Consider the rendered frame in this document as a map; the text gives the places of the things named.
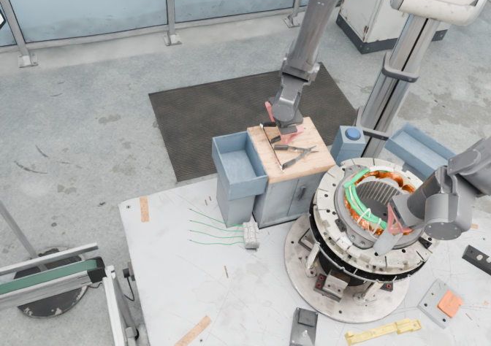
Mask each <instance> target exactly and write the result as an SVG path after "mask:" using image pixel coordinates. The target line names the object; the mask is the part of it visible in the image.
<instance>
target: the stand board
mask: <svg viewBox="0 0 491 346"><path fill-rule="evenodd" d="M303 119H304V121H303V123H304V124H302V125H301V126H302V127H303V128H306V129H304V132H303V133H301V134H300V135H299V136H297V137H295V138H294V139H293V140H292V141H291V142H290V143H289V144H288V146H292V147H302V148H309V147H313V146H315V145H316V147H315V148H313V149H311V150H318V151H319V152H318V153H308V154H306V155H307V158H306V160H305V161H304V159H303V158H301V159H300V160H298V161H297V162H295V164H293V165H291V166H289V167H287V168H285V169H283V170H284V173H283V174H281V171H280V169H279V168H278V165H277V163H276V162H275V159H274V157H273V154H272V153H271V151H270V148H269V146H268V144H267V142H266V140H265V137H264V135H263V133H262V131H261V129H260V127H259V126H256V127H251V128H247V131H249V134H250V135H251V138H252V140H253V142H254V145H255V147H256V149H257V152H258V154H259V156H260V158H261V160H262V163H263V165H264V167H265V169H266V172H267V174H268V178H267V181H268V183H269V184H270V183H274V182H280V181H284V180H289V179H293V178H296V177H302V176H306V175H309V174H315V173H319V172H325V171H329V170H330V169H331V168H332V167H333V166H335V165H336V163H335V161H334V160H333V158H332V156H331V155H330V152H329V150H328V149H327V147H326V145H325V144H324V142H323V140H322V139H321V137H320V135H319V133H318V131H317V130H316V128H315V126H314V124H313V123H312V121H311V119H310V118H309V117H306V118H303ZM264 130H265V132H266V134H267V136H268V138H269V140H270V141H271V139H272V138H274V137H277V136H279V135H280V134H279V129H278V127H277V126H276V127H264ZM271 145H272V146H273V149H274V145H283V142H282V140H280V141H278V142H276V143H273V144H271ZM275 153H276V155H277V157H278V160H279V161H280V163H281V165H282V166H283V164H284V163H286V162H287V161H290V160H292V159H293V158H296V157H297V156H299V155H300V151H298V150H297V151H293V150H289V149H288V150H275Z"/></svg>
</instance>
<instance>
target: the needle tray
mask: <svg viewBox="0 0 491 346"><path fill-rule="evenodd" d="M384 148H385V149H387V150H388V151H389V152H391V153H392V154H394V155H396V156H397V157H398V158H399V159H401V160H402V161H404V162H405V163H404V164H403V166H402V170H401V171H402V172H405V173H406V172H407V171H409V172H410V173H412V174H413V175H415V176H416V177H417V178H419V179H420V180H421V181H422V182H424V181H425V180H426V179H427V178H428V177H429V176H430V175H431V174H432V173H433V172H434V171H435V170H436V169H437V168H438V167H439V166H443V165H447V162H448V158H451V157H452V156H455V155H457V154H456V153H455V152H454V151H452V150H450V149H449V148H448V147H446V146H445V145H443V144H441V143H440V142H439V141H437V140H436V139H434V138H432V137H431V136H429V135H428V134H426V133H425V132H423V131H422V130H420V129H419V128H417V127H416V126H414V125H413V124H411V123H409V122H408V121H407V122H406V123H405V124H403V125H402V126H401V127H400V128H399V129H398V130H397V131H396V132H395V133H394V134H393V135H392V136H391V137H389V138H388V140H387V142H386V144H385V146H384Z"/></svg>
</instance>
